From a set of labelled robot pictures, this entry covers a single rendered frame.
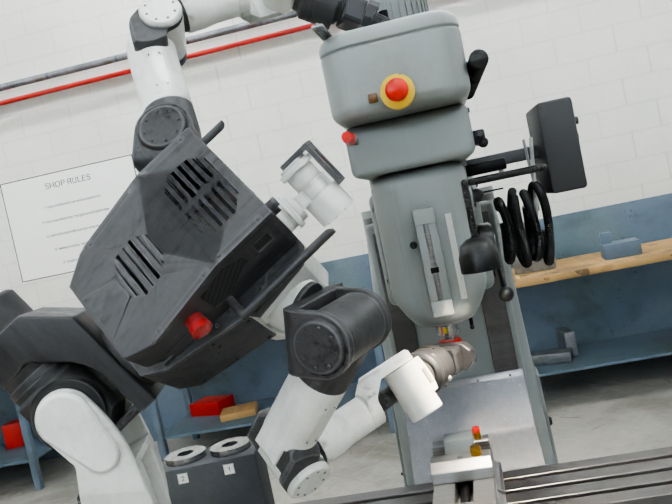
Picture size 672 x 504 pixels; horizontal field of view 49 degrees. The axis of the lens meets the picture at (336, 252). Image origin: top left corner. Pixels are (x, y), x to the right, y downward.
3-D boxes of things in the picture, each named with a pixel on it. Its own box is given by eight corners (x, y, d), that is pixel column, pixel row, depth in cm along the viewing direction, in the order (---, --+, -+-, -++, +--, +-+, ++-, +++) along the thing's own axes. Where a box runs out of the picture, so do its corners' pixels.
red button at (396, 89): (410, 97, 123) (405, 74, 123) (387, 103, 124) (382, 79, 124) (411, 100, 127) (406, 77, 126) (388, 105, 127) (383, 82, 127)
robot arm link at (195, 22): (225, 9, 150) (135, 35, 144) (224, -31, 141) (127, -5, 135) (247, 45, 146) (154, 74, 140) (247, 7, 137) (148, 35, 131)
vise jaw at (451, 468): (494, 477, 145) (490, 458, 145) (433, 486, 147) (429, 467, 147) (493, 466, 151) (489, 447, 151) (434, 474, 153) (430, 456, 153)
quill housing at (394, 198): (499, 318, 142) (467, 156, 140) (396, 336, 145) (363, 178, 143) (492, 303, 161) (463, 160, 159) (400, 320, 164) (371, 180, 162)
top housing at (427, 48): (475, 92, 127) (457, 0, 126) (329, 125, 131) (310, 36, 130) (464, 118, 173) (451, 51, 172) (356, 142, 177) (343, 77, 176)
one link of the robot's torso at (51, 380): (1, 412, 107) (61, 356, 108) (31, 392, 121) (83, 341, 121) (66, 473, 108) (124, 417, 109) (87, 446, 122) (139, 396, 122)
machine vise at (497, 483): (511, 539, 134) (500, 481, 133) (431, 548, 136) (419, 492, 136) (501, 466, 168) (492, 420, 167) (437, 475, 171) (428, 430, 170)
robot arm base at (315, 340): (335, 404, 100) (355, 332, 96) (259, 364, 105) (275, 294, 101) (380, 366, 113) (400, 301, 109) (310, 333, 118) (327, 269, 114)
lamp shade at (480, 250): (474, 274, 126) (467, 239, 125) (454, 274, 132) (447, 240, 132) (509, 265, 128) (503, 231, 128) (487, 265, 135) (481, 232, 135)
